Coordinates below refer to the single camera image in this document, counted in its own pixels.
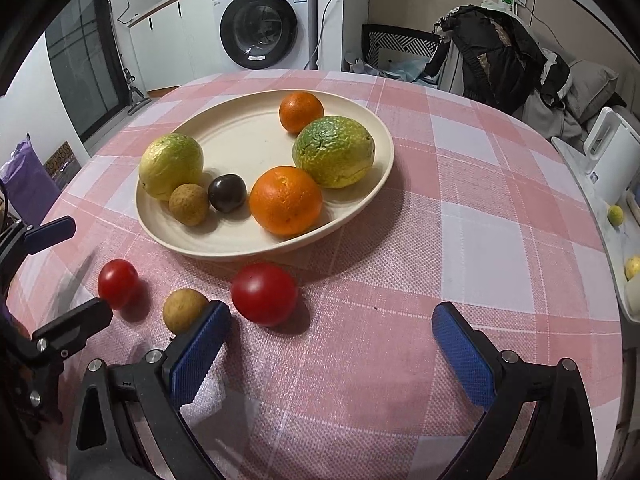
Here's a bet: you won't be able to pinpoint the light blue cloth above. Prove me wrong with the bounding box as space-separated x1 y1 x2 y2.
385 56 441 83

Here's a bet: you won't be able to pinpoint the patterned door mat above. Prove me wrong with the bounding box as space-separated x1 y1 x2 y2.
42 141 82 189

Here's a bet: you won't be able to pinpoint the cream round plate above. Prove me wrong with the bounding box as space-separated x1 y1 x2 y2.
136 89 395 261

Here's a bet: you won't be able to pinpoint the red tomato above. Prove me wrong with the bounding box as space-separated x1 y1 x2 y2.
231 262 299 327
97 259 140 310

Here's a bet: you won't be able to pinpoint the white electric kettle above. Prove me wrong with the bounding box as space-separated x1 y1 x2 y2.
581 106 640 205

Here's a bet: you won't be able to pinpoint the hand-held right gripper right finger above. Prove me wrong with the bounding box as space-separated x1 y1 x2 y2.
432 301 598 480

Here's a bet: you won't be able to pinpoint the white washing machine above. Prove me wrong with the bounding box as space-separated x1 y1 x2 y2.
210 0 319 71

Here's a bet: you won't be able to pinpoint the grey cushion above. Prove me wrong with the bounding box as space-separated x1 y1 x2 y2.
564 59 620 127

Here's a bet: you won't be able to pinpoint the pink checked tablecloth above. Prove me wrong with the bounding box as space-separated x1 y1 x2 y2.
7 69 626 480

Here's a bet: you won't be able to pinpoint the purple bag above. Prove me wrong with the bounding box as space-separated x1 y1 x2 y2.
0 134 61 214

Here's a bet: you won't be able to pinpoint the grey stick vacuum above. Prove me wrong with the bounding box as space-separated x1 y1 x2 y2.
122 69 152 115

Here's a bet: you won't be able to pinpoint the orange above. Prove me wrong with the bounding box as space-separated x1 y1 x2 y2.
249 166 324 237
279 91 325 135

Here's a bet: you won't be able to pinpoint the dark purple plum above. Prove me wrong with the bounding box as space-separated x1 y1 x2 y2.
208 174 247 213

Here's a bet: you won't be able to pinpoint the white marble side table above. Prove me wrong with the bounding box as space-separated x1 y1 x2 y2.
550 135 640 341

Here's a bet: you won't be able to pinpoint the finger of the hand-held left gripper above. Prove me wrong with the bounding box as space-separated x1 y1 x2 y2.
31 297 114 361
22 216 77 256

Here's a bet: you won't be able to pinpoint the black patterned basket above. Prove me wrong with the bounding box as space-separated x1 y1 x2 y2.
361 24 442 75

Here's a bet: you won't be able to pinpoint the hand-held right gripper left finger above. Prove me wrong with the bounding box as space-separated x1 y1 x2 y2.
67 301 232 480

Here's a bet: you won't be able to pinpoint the dark glass door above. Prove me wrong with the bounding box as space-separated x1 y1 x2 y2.
45 0 126 144

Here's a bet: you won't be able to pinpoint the black jacket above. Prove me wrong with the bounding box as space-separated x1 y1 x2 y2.
432 5 571 115

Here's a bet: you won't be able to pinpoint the white base cabinets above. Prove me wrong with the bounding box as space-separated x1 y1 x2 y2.
128 0 226 92

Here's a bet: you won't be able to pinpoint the large green cracked fruit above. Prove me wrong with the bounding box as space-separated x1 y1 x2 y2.
292 116 376 189

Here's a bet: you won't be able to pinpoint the brown longan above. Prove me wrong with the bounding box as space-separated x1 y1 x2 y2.
163 289 210 335
168 183 210 227

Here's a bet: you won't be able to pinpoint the yellow-green round fruit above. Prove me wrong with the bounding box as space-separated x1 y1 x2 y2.
139 133 205 202

